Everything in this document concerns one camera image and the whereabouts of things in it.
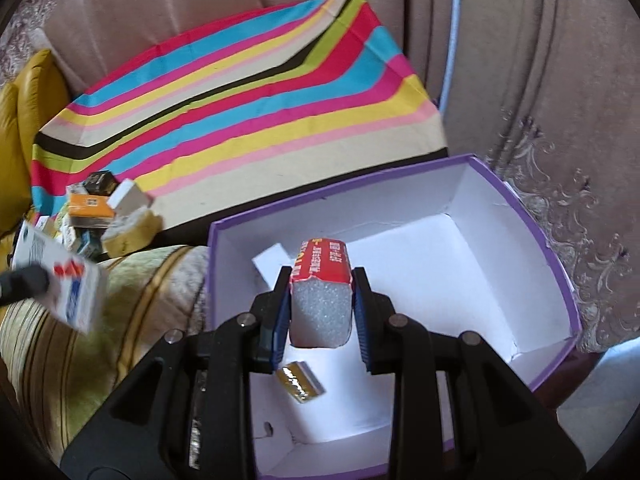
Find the teal blue box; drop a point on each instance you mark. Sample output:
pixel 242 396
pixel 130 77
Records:
pixel 90 245

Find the yellow leather sofa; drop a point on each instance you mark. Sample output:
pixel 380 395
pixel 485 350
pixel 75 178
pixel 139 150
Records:
pixel 28 102

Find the small gold foil packet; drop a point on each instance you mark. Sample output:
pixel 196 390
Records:
pixel 299 382

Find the rainbow striped cloth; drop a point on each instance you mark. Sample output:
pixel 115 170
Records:
pixel 245 107

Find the white box red blue print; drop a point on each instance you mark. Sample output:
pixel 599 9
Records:
pixel 68 285

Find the yellow scouring sponge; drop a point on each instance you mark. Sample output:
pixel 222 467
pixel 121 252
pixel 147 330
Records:
pixel 131 233

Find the red white sponge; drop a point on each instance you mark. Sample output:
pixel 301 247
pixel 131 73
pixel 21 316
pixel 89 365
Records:
pixel 321 293

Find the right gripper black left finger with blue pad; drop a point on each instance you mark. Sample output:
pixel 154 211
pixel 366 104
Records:
pixel 184 411

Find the black Dormi box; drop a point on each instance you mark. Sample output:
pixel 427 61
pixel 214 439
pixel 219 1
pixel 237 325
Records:
pixel 100 183

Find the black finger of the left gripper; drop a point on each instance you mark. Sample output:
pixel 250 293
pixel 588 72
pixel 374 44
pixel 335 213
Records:
pixel 23 283

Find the purple white storage box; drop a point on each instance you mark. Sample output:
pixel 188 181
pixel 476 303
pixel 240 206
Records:
pixel 452 247

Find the orange box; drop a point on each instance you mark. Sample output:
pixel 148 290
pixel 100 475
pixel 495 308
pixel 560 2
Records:
pixel 89 211

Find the white cube box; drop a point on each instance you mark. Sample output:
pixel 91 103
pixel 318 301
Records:
pixel 127 198

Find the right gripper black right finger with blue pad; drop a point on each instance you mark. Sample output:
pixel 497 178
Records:
pixel 459 411

